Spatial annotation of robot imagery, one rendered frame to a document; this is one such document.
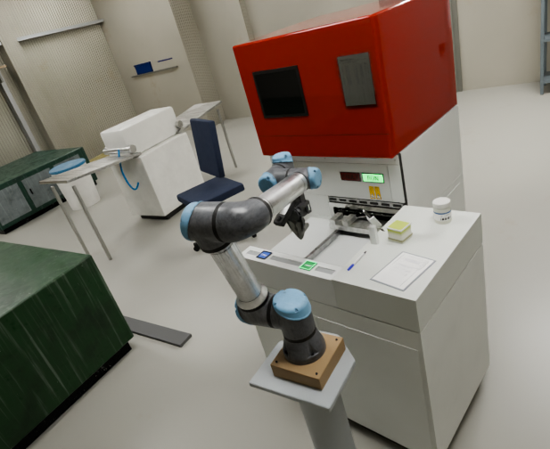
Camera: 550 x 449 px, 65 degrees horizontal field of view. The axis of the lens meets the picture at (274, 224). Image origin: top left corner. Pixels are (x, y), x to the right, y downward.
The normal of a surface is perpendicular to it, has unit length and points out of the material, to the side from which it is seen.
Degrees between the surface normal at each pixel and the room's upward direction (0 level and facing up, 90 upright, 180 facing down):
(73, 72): 90
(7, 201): 90
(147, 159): 90
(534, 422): 0
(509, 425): 0
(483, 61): 90
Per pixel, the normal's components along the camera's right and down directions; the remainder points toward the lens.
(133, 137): 0.83, 0.04
